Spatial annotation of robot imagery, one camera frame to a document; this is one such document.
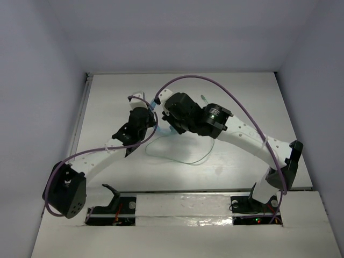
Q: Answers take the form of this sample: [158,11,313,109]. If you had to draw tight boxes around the light blue headphones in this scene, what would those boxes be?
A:
[149,101,180,135]

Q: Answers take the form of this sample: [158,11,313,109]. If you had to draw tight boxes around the green headphone cable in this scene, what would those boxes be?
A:
[145,94,216,166]

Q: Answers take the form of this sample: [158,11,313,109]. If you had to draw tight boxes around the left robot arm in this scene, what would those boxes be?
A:
[42,107,158,219]

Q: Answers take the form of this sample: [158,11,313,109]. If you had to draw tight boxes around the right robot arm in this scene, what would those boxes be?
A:
[157,89,303,211]

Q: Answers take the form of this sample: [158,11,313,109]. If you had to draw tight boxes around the white front panel board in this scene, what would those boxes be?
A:
[32,191,341,257]

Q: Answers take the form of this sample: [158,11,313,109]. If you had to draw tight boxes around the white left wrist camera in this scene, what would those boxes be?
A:
[128,91,147,110]

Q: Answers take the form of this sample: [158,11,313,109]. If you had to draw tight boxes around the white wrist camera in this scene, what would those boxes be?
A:
[128,91,147,110]
[154,89,174,105]

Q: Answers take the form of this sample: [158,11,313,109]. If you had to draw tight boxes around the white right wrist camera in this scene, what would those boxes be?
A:
[154,89,174,105]

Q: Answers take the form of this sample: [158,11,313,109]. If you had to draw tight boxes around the aluminium rail strip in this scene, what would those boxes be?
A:
[120,188,314,194]

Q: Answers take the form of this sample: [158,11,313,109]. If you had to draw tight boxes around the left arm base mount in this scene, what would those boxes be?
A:
[84,184,137,226]

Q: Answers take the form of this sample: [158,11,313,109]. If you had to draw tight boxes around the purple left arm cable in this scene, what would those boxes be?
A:
[44,94,159,218]

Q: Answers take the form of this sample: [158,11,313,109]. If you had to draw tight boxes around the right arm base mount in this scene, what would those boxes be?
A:
[228,195,283,226]

